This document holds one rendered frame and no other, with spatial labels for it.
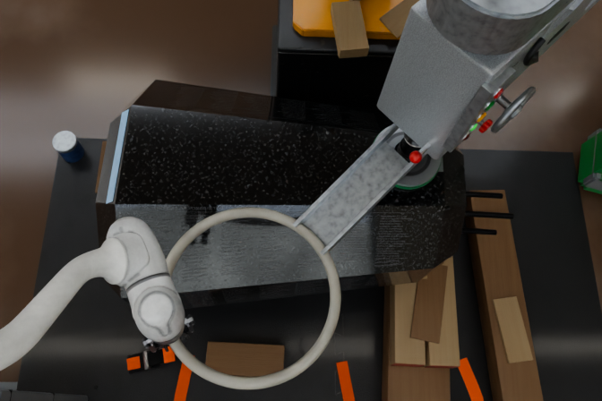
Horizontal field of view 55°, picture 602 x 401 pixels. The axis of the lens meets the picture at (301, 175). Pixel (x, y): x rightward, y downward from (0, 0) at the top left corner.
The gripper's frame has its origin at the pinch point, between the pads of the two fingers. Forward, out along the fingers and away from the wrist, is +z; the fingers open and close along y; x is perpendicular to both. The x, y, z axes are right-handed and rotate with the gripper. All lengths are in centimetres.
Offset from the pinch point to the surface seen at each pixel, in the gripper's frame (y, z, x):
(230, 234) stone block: 27.9, 6.3, 22.0
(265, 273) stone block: 33.5, 16.0, 8.5
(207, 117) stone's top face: 37, -3, 58
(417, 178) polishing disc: 84, -8, 8
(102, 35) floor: 29, 78, 167
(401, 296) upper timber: 82, 53, -16
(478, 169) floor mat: 154, 70, 19
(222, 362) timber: 12, 70, -3
